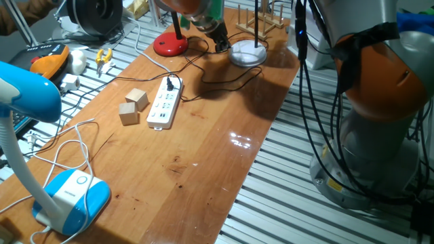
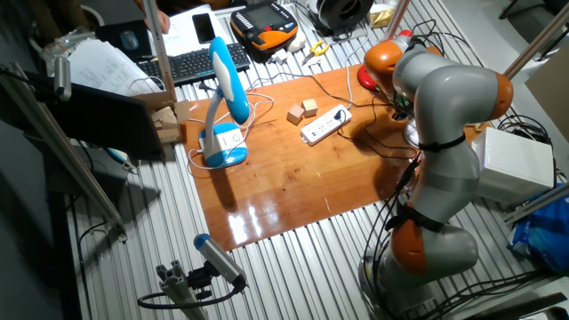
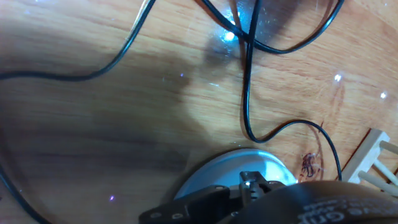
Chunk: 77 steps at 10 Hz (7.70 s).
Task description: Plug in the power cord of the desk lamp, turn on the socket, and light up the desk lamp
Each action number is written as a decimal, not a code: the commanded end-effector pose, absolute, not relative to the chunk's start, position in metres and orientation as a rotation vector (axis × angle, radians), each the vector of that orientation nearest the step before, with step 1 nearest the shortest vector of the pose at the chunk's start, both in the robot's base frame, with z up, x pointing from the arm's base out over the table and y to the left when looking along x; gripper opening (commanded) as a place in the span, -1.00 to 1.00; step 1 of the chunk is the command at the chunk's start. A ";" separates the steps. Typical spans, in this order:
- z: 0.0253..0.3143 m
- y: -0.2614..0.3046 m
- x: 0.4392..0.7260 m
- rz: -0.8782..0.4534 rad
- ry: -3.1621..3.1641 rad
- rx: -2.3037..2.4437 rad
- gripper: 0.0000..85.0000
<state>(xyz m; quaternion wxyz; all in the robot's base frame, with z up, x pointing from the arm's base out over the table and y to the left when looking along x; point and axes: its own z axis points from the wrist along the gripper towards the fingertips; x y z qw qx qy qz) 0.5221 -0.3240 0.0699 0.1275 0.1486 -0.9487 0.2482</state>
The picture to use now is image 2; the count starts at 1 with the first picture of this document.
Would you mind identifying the black mouse pad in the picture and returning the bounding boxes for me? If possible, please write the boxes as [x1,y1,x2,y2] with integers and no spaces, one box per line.
[94,20,156,62]

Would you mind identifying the white power strip cable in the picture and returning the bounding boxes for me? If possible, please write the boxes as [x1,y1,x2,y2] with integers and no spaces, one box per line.
[343,25,373,110]

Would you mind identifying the red round lamp base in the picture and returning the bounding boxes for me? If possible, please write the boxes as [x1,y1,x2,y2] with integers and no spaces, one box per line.
[356,62,381,93]

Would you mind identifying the white power adapter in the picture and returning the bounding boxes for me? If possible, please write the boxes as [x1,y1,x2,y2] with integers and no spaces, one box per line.
[268,48,291,66]

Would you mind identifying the white rounded object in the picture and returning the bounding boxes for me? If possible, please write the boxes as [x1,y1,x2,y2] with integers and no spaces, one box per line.
[285,30,309,54]

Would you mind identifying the white lamp cord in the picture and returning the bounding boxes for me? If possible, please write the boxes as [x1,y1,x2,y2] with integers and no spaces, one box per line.
[186,91,276,172]

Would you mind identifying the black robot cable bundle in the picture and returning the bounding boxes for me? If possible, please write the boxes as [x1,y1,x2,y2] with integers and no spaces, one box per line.
[359,157,555,320]

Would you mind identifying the blue white desk lamp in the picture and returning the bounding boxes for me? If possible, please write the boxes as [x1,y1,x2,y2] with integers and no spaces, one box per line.
[196,36,252,170]

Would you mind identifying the aluminium frame post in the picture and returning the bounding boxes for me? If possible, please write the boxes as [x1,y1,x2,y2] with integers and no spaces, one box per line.
[141,0,179,104]
[0,61,129,244]
[503,180,569,227]
[501,2,569,81]

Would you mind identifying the orange black teach pendant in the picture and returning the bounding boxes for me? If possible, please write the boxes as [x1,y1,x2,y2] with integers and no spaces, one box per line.
[229,0,301,64]

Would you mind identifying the black lamp power cord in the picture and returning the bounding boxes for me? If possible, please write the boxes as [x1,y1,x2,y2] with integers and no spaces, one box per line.
[336,93,422,162]

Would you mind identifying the blue plastic bag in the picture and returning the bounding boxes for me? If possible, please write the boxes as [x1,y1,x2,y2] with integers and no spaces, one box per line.
[507,186,569,276]

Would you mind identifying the black keyboard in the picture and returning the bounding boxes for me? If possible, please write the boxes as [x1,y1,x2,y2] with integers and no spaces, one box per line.
[136,42,252,88]

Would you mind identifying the silver camera blue cap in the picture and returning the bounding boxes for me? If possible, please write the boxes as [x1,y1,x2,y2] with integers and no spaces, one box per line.
[192,232,249,290]

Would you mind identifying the yellow handled pliers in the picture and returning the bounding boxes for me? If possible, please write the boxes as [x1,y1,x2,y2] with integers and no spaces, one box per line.
[301,39,332,68]

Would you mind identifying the white power strip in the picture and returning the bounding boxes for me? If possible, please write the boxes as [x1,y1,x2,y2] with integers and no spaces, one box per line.
[299,103,354,148]

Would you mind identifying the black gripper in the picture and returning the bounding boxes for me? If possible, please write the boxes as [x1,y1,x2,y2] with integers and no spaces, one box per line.
[391,106,413,123]

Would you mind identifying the clear plastic bag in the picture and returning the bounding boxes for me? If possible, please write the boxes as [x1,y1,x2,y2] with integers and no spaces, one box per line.
[41,25,98,64]

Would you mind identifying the aluminium profile camera stand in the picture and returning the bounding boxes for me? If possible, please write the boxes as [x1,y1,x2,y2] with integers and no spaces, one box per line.
[155,259,210,320]

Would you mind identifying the white paper stack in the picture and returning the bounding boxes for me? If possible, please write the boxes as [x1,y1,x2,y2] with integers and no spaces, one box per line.
[65,37,164,98]

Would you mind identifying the silver frame-mounted camera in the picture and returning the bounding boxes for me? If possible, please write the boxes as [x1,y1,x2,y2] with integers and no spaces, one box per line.
[52,55,74,103]

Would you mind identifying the person's hand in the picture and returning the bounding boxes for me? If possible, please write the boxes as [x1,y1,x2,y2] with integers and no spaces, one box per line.
[155,8,172,35]

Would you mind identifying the thin black cord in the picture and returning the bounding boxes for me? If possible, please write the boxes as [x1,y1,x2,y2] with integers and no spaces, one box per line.
[244,70,395,110]

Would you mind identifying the black filament spool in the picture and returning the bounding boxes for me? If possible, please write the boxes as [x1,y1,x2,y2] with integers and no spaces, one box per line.
[315,0,375,33]

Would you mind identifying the black monitor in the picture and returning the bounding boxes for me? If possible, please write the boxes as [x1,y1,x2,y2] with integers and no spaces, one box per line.
[0,70,166,162]

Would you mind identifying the brown cardboard panel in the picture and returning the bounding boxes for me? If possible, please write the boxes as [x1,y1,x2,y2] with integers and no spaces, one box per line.
[524,44,569,144]

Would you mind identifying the black camera cable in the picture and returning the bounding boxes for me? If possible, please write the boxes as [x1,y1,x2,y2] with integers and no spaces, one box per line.
[136,284,246,311]

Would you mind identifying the black smartphone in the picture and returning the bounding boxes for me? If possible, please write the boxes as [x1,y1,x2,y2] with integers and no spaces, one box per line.
[191,12,217,45]

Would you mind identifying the white plastic drawer box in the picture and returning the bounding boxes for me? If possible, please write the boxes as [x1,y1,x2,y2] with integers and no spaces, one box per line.
[469,126,557,206]

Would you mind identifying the yellow crumpled packet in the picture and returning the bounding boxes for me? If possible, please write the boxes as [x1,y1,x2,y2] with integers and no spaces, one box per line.
[367,3,397,28]

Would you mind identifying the white document sheets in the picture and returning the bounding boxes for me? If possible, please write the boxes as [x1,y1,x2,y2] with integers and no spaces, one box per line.
[160,3,244,58]

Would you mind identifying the wooden cube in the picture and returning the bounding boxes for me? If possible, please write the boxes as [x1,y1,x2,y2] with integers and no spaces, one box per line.
[285,103,306,126]
[301,97,320,118]

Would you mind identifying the brown cardboard box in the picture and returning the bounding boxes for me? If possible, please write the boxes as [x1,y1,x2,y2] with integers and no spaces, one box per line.
[132,91,193,145]

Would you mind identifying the grey computer mouse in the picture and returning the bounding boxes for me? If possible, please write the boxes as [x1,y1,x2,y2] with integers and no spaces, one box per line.
[118,29,140,52]

